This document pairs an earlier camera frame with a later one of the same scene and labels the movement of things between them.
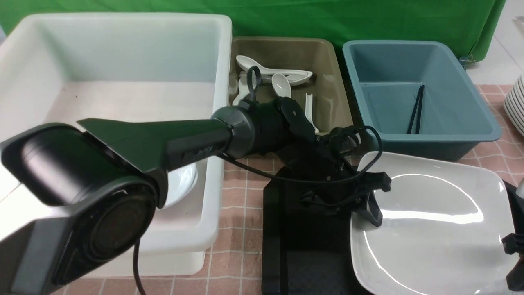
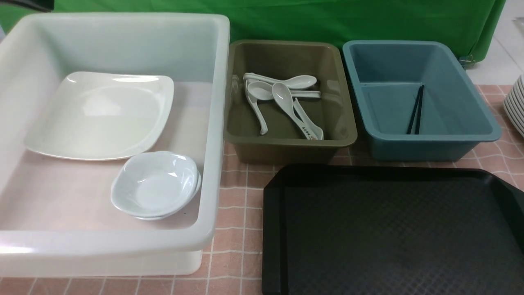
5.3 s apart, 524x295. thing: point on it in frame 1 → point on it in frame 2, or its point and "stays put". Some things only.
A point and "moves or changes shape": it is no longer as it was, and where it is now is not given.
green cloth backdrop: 477,24 stays put
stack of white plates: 514,104 stays put
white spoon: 293,80 → 263,90
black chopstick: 409,125 stays put
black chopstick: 417,130 stays put
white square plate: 443,221 → 103,116
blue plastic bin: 416,96 stays put
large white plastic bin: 56,68 stays put
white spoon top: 247,62 → 300,82
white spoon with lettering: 281,85 moves or changes shape
